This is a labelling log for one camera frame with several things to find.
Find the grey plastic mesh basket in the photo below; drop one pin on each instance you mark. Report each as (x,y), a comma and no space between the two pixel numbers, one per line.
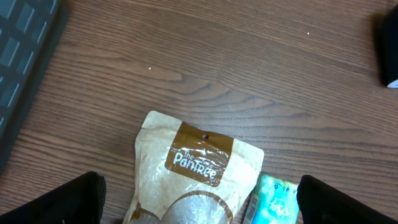
(30,33)

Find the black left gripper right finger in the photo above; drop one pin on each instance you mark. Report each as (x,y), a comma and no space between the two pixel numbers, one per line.
(320,203)

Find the teal tissue packet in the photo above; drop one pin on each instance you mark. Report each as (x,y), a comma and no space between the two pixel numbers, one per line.
(273,201)

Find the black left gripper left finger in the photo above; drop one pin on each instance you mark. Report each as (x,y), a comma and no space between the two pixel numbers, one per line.
(80,200)

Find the white packet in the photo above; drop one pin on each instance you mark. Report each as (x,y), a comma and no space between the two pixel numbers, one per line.
(186,175)

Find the white barcode scanner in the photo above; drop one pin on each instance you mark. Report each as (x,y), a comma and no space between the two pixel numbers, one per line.
(388,49)

